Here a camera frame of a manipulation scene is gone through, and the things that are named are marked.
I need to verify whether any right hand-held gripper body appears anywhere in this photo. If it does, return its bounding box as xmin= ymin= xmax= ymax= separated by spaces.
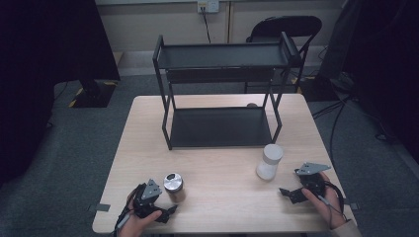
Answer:
xmin=293 ymin=161 xmax=332 ymax=199

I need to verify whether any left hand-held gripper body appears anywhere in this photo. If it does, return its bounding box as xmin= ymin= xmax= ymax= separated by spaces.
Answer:
xmin=130 ymin=178 xmax=165 ymax=219

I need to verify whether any glass jar with silver lid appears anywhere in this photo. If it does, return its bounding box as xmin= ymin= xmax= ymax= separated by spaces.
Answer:
xmin=163 ymin=172 xmax=187 ymax=203

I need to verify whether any white jar with grey lid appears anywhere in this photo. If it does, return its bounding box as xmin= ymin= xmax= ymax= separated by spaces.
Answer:
xmin=255 ymin=143 xmax=285 ymax=182

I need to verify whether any black metal two-tier rack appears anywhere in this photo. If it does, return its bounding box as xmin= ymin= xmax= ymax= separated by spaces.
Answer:
xmin=151 ymin=31 xmax=303 ymax=151

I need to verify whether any person's left hand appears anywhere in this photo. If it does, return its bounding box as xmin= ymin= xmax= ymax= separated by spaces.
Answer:
xmin=117 ymin=197 xmax=163 ymax=237

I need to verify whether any person's right hand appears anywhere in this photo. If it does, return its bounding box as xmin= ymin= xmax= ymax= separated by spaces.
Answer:
xmin=300 ymin=172 xmax=348 ymax=231

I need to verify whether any grey tape strip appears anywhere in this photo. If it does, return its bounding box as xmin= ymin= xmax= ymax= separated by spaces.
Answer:
xmin=343 ymin=198 xmax=361 ymax=211
xmin=88 ymin=202 xmax=112 ymax=212

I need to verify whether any black stand base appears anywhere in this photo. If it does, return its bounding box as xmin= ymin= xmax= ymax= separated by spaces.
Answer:
xmin=68 ymin=78 xmax=119 ymax=110

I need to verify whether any dark curtain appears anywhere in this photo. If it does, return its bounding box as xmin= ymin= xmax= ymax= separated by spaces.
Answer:
xmin=317 ymin=0 xmax=419 ymax=162

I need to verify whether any black folding chair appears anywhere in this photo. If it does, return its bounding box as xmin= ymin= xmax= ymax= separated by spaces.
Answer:
xmin=244 ymin=15 xmax=323 ymax=95

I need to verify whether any black curtain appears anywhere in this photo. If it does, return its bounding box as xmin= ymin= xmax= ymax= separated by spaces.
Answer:
xmin=0 ymin=0 xmax=122 ymax=186

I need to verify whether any right hand-held gripper cable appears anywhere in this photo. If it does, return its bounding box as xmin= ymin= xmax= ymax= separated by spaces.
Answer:
xmin=316 ymin=180 xmax=349 ymax=222

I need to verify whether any hand-held gripper cable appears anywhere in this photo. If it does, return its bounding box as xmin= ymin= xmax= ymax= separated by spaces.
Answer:
xmin=113 ymin=187 xmax=138 ymax=237
xmin=316 ymin=180 xmax=349 ymax=222

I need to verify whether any left hand-held gripper cable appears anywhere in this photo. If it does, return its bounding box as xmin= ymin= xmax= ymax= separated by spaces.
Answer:
xmin=113 ymin=187 xmax=138 ymax=237

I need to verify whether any black power cable with plug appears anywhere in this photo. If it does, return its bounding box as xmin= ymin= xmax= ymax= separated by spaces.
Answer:
xmin=200 ymin=5 xmax=212 ymax=44

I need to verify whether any white wall socket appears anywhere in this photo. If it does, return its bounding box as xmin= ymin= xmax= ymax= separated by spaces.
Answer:
xmin=197 ymin=0 xmax=220 ymax=15

